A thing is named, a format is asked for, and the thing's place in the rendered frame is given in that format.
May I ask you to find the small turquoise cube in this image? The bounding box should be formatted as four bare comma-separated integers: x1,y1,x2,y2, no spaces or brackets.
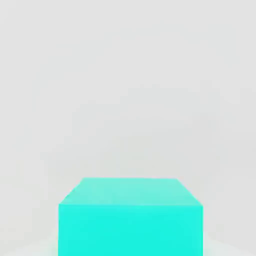
57,177,204,256

